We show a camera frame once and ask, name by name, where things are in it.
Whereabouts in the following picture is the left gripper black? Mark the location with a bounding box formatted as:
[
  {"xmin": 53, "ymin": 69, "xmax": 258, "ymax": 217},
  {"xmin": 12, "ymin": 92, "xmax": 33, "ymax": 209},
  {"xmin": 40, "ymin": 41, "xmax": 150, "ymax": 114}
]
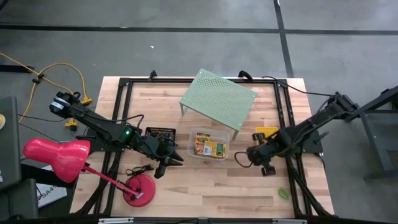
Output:
[{"xmin": 141, "ymin": 135, "xmax": 185, "ymax": 167}]

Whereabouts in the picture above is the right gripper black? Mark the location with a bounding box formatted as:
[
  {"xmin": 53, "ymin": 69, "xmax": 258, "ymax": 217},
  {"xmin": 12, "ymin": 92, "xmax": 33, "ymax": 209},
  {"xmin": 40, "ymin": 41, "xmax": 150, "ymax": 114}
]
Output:
[{"xmin": 246, "ymin": 133, "xmax": 277, "ymax": 167}]

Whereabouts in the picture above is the yellow plastic basket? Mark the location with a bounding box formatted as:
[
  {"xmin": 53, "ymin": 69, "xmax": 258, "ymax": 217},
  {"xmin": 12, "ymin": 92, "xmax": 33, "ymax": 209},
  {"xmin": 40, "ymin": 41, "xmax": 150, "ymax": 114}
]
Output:
[{"xmin": 254, "ymin": 126, "xmax": 279, "ymax": 140}]

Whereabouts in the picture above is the yellow green crayon box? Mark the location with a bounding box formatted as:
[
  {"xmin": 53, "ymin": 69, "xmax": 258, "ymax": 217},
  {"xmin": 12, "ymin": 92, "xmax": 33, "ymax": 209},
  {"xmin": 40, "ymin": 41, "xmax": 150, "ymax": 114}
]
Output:
[
  {"xmin": 193, "ymin": 133, "xmax": 211, "ymax": 156},
  {"xmin": 203, "ymin": 141, "xmax": 228, "ymax": 159}
]

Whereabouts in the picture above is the black plastic basket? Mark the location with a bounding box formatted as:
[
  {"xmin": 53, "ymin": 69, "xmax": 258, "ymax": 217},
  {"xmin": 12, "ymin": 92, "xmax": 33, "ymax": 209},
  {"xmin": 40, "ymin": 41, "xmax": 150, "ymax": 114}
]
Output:
[{"xmin": 145, "ymin": 126, "xmax": 177, "ymax": 141}]

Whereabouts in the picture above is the clear plastic bin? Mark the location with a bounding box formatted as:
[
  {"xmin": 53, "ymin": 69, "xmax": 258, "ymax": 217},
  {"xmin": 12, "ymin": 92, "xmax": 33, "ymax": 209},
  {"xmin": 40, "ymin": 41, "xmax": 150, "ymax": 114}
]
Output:
[{"xmin": 187, "ymin": 127, "xmax": 231, "ymax": 161}]

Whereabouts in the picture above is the red desk lamp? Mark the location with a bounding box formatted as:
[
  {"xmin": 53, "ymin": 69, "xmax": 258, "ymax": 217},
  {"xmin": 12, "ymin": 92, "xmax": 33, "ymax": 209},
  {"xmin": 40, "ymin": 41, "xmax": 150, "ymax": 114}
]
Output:
[{"xmin": 22, "ymin": 138, "xmax": 156, "ymax": 208}]

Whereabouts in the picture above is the green perforated metal shelf riser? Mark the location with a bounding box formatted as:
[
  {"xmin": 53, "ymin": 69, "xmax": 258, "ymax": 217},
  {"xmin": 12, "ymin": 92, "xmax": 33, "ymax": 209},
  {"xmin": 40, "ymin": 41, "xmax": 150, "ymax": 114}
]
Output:
[{"xmin": 179, "ymin": 68, "xmax": 258, "ymax": 141}]

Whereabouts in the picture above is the dark metal cart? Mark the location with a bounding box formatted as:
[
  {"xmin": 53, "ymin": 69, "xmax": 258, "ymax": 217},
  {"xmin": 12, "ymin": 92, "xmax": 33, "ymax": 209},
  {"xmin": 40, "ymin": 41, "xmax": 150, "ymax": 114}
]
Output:
[{"xmin": 343, "ymin": 85, "xmax": 398, "ymax": 182}]

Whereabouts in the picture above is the white printed box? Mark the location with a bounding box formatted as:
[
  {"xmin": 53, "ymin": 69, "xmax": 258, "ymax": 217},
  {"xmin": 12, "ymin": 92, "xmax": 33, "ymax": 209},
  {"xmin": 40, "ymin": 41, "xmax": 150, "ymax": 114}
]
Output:
[{"xmin": 35, "ymin": 183, "xmax": 68, "ymax": 208}]

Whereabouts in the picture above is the black box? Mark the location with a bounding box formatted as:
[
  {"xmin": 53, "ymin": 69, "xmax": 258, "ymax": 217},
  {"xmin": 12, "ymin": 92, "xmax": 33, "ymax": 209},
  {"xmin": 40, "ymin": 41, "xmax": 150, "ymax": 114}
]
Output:
[{"xmin": 0, "ymin": 179, "xmax": 40, "ymax": 220}]

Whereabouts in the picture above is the dark grey cabinet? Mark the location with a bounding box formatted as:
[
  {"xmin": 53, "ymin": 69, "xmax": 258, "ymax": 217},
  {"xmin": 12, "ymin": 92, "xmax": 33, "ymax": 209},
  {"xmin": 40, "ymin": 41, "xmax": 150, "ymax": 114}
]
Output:
[{"xmin": 0, "ymin": 96, "xmax": 22, "ymax": 191}]

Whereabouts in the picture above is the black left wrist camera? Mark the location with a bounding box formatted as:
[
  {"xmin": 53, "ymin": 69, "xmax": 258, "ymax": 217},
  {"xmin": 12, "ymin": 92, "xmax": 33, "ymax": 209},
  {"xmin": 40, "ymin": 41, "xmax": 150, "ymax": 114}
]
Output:
[{"xmin": 154, "ymin": 164, "xmax": 167, "ymax": 180}]

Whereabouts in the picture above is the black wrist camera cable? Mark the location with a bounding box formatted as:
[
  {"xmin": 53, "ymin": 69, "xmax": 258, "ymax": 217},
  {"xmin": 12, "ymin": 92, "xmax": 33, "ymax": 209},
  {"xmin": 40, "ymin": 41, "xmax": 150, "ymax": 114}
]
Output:
[{"xmin": 233, "ymin": 151, "xmax": 251, "ymax": 169}]

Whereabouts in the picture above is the black lamp cord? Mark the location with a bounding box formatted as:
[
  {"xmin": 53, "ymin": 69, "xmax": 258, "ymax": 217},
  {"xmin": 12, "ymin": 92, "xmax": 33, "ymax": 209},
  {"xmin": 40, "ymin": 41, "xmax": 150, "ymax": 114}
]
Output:
[{"xmin": 125, "ymin": 164, "xmax": 155, "ymax": 179}]

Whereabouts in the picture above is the black aluminium table frame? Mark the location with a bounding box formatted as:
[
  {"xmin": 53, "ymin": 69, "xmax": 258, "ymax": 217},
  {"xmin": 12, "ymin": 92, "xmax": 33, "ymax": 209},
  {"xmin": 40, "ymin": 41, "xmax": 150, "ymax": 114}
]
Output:
[{"xmin": 74, "ymin": 76, "xmax": 335, "ymax": 218}]

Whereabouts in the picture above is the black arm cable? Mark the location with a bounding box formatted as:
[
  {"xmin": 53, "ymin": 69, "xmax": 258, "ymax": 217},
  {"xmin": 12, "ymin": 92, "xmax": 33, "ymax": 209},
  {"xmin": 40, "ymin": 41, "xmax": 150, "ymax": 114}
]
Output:
[
  {"xmin": 238, "ymin": 70, "xmax": 338, "ymax": 98},
  {"xmin": 105, "ymin": 70, "xmax": 157, "ymax": 134}
]

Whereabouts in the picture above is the yellow extension cable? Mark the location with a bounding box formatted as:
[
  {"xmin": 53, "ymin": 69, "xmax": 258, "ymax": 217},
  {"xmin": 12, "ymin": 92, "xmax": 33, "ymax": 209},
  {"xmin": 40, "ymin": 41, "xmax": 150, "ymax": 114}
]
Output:
[{"xmin": 0, "ymin": 51, "xmax": 93, "ymax": 131}]

